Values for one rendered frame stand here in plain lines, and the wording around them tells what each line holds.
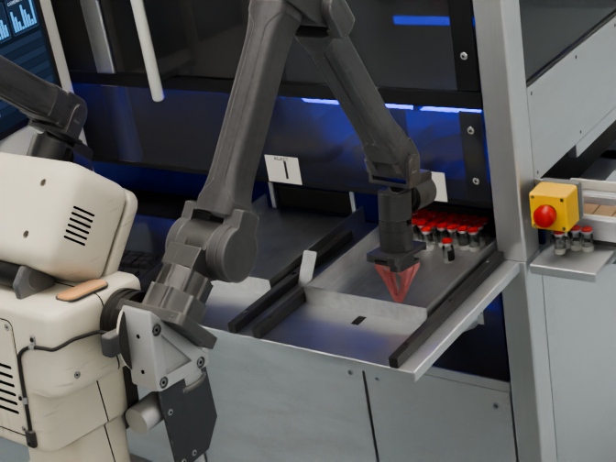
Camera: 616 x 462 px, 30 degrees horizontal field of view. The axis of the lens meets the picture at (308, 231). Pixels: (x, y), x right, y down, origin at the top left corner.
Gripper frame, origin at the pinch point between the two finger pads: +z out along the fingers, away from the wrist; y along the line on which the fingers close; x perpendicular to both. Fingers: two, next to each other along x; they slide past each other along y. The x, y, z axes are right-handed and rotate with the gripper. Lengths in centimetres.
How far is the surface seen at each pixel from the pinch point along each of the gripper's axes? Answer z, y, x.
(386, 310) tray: 2.6, -0.5, 2.3
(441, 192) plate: -12.8, 23.2, 3.9
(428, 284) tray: 1.9, 12.5, 1.1
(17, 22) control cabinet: -46, 0, 90
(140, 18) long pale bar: -46, 11, 65
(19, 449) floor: 88, 37, 159
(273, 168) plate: -14, 23, 44
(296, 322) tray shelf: 5.4, -6.8, 17.6
